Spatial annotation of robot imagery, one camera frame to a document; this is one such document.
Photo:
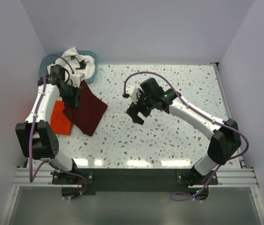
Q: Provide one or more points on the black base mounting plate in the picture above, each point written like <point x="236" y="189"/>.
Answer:
<point x="89" y="181"/>

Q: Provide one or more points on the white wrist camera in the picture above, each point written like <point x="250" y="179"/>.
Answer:
<point x="133" y="93"/>
<point x="76" y="79"/>

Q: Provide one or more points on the white t-shirt with black print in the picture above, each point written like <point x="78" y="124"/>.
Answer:
<point x="75" y="63"/>

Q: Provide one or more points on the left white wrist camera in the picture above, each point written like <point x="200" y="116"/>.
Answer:
<point x="76" y="79"/>

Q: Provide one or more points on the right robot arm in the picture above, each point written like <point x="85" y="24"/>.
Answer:
<point x="223" y="135"/>

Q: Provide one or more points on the dark red t-shirt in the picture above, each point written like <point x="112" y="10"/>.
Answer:
<point x="88" y="117"/>

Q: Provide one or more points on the folded orange t-shirt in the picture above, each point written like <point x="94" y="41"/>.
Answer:
<point x="60" y="124"/>

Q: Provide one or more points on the teal plastic basket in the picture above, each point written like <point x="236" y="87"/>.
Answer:
<point x="91" y="71"/>

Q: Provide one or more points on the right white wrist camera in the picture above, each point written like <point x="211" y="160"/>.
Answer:
<point x="133" y="93"/>

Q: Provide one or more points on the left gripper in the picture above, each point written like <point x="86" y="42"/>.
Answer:
<point x="73" y="98"/>

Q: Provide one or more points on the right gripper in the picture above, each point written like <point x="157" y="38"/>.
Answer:
<point x="139" y="109"/>

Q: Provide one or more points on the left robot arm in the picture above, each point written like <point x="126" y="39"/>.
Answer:
<point x="35" y="135"/>

